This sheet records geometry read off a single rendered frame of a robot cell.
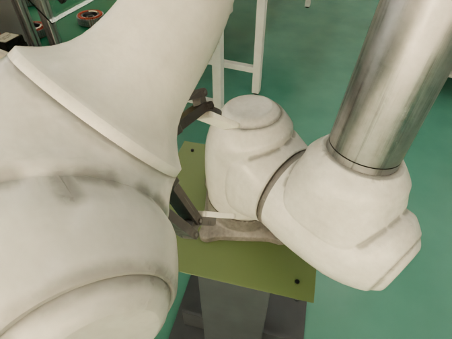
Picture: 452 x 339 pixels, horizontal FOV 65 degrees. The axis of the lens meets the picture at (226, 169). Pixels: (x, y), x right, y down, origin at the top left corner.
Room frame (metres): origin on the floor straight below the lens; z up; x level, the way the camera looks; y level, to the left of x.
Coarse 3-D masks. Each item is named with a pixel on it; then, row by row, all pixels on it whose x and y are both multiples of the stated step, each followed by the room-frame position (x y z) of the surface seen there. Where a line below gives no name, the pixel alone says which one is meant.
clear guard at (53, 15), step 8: (32, 0) 0.90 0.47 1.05; (40, 0) 0.91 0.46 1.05; (48, 0) 0.93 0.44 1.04; (56, 0) 0.95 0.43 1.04; (72, 0) 0.98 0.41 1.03; (80, 0) 1.00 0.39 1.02; (88, 0) 1.02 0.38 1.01; (40, 8) 0.89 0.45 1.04; (48, 8) 0.91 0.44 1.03; (56, 8) 0.92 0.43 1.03; (64, 8) 0.94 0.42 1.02; (72, 8) 0.96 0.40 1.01; (80, 8) 0.98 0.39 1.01; (48, 16) 0.89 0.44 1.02; (56, 16) 0.90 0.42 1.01; (64, 16) 0.92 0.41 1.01
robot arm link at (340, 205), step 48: (384, 0) 0.39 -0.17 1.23; (432, 0) 0.35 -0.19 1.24; (384, 48) 0.36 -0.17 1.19; (432, 48) 0.34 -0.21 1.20; (384, 96) 0.34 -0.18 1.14; (432, 96) 0.34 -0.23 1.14; (336, 144) 0.36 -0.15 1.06; (384, 144) 0.33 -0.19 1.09; (288, 192) 0.35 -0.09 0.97; (336, 192) 0.31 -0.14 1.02; (384, 192) 0.30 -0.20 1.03; (288, 240) 0.32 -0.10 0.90; (336, 240) 0.28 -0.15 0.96; (384, 240) 0.27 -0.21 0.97; (384, 288) 0.24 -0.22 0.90
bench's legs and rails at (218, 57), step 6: (222, 36) 1.74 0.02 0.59; (222, 42) 1.74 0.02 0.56; (216, 48) 1.72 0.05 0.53; (222, 48) 1.74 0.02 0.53; (216, 54) 1.72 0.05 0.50; (222, 54) 1.74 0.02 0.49; (216, 60) 1.72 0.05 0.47; (222, 60) 1.74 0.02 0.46; (216, 66) 1.73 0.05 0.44; (222, 66) 1.74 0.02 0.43; (216, 72) 1.73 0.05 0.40; (222, 72) 1.74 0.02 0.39; (216, 78) 1.73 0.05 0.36; (222, 78) 1.74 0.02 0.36; (216, 84) 1.73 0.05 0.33; (222, 84) 1.74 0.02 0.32; (216, 90) 1.73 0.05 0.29; (222, 90) 1.74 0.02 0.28; (216, 96) 1.73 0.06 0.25; (222, 96) 1.74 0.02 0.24; (192, 102) 1.79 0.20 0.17; (216, 102) 1.73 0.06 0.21; (222, 102) 1.73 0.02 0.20
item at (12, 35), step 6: (0, 36) 0.99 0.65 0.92; (6, 36) 0.99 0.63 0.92; (12, 36) 0.99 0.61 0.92; (18, 36) 1.00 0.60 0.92; (0, 42) 0.96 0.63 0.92; (6, 42) 0.96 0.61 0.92; (12, 42) 0.97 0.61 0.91; (18, 42) 0.99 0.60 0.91; (24, 42) 1.01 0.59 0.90; (0, 48) 0.96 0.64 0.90; (6, 48) 0.95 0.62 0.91
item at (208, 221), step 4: (188, 220) 0.28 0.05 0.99; (204, 220) 0.29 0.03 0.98; (208, 220) 0.29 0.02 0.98; (212, 220) 0.30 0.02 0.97; (192, 224) 0.28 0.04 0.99; (204, 224) 0.29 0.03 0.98; (208, 224) 0.29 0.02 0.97; (212, 224) 0.29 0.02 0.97; (196, 228) 0.28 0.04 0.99; (184, 236) 0.27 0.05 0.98
